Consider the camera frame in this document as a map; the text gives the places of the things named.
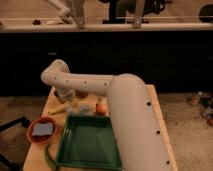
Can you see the orange carrot toy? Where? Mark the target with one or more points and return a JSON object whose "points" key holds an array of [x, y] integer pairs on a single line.
{"points": [[100, 108]]}

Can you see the orange plate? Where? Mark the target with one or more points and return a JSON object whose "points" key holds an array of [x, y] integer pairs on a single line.
{"points": [[41, 139]]}

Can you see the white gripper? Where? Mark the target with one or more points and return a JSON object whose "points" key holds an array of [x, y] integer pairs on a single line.
{"points": [[69, 100]]}

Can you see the green plastic tray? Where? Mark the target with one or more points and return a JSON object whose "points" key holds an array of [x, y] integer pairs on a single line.
{"points": [[88, 142]]}

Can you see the blue sponge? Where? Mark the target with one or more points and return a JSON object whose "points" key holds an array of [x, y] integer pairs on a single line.
{"points": [[42, 129]]}

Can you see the yellow banana toy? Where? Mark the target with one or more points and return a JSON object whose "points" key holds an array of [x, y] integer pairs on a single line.
{"points": [[56, 111]]}

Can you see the dark red bowl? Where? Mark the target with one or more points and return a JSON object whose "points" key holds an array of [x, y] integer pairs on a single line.
{"points": [[81, 95]]}

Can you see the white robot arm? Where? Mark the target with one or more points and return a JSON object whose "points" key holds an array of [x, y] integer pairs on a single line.
{"points": [[134, 122]]}

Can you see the grey metal cup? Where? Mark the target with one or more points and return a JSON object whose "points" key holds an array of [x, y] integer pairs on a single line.
{"points": [[56, 93]]}

